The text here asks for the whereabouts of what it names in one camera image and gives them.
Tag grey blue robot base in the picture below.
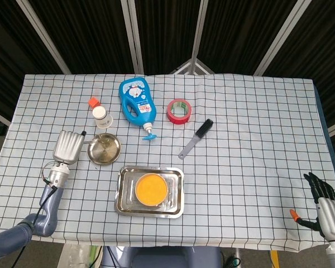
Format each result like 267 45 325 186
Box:
100 246 224 268

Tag round steel plate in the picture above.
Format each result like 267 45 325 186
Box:
87 133 122 166

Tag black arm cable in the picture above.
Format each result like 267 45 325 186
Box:
15 183 58 265

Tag metal spoon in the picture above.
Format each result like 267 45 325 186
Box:
83 135 113 146

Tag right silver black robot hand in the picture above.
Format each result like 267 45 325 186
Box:
289 171 335 241

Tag blue pump detergent bottle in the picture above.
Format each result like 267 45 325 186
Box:
118 77 159 141

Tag white paper cup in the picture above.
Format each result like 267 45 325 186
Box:
92 105 113 130

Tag rectangular steel tray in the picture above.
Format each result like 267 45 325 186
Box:
114 165 185 219

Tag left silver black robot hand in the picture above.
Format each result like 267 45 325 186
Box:
52 130 87 165

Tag beige round bowl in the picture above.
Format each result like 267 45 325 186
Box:
135 173 169 207

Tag white black checkered tablecloth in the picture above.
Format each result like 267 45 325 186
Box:
0 73 335 253

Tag red tape roll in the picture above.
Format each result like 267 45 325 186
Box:
166 98 193 125

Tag grey brush black bristles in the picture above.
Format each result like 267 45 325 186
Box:
178 118 214 160

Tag black folding partition screen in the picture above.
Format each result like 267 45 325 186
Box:
0 0 335 137

